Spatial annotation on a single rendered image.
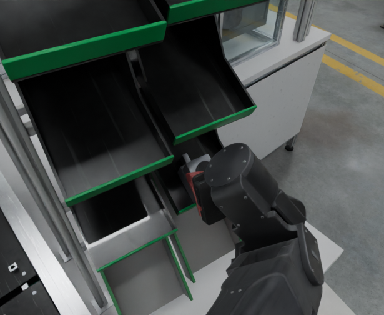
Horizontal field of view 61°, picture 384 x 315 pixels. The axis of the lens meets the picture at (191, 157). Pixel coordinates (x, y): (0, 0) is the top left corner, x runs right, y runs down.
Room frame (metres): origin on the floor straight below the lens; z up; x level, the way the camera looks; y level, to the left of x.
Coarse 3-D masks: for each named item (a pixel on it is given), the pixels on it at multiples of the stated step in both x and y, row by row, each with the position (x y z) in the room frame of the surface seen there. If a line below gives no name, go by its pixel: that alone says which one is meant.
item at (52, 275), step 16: (0, 176) 0.60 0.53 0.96; (0, 192) 0.54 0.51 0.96; (0, 208) 0.52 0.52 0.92; (16, 208) 0.49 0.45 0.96; (16, 224) 0.45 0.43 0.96; (32, 224) 0.45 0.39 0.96; (32, 240) 0.41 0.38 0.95; (32, 256) 0.36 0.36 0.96; (48, 256) 0.36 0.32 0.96; (48, 272) 0.32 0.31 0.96; (64, 272) 0.32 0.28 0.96; (48, 288) 0.29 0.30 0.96; (64, 288) 0.29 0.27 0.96; (0, 304) 0.27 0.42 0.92; (64, 304) 0.25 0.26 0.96; (80, 304) 0.25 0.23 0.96
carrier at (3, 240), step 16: (0, 224) 0.44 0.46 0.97; (0, 240) 0.40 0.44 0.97; (16, 240) 0.40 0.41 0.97; (0, 256) 0.36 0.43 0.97; (16, 256) 0.36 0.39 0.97; (0, 272) 0.32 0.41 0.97; (16, 272) 0.32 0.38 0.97; (32, 272) 0.32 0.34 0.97; (0, 288) 0.28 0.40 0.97; (16, 288) 0.28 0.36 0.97
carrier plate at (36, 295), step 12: (36, 288) 0.28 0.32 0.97; (12, 300) 0.26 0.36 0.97; (24, 300) 0.26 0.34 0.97; (36, 300) 0.26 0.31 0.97; (48, 300) 0.26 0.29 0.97; (0, 312) 0.24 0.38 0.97; (12, 312) 0.24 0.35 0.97; (24, 312) 0.24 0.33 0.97; (36, 312) 0.24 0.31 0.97; (48, 312) 0.24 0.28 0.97
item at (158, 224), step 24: (120, 192) 0.33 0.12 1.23; (144, 192) 0.33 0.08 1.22; (96, 216) 0.29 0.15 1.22; (120, 216) 0.29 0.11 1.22; (144, 216) 0.30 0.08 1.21; (168, 216) 0.29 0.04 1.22; (96, 240) 0.26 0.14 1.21; (120, 240) 0.26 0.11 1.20; (144, 240) 0.26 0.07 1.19; (96, 264) 0.22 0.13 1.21
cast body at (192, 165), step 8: (184, 160) 0.39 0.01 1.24; (192, 160) 0.36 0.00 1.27; (200, 160) 0.37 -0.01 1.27; (208, 160) 0.37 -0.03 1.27; (184, 168) 0.36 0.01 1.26; (192, 168) 0.35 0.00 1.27; (200, 168) 0.35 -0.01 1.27; (184, 176) 0.36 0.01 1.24; (184, 184) 0.36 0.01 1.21; (192, 192) 0.34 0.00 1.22; (192, 200) 0.34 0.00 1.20
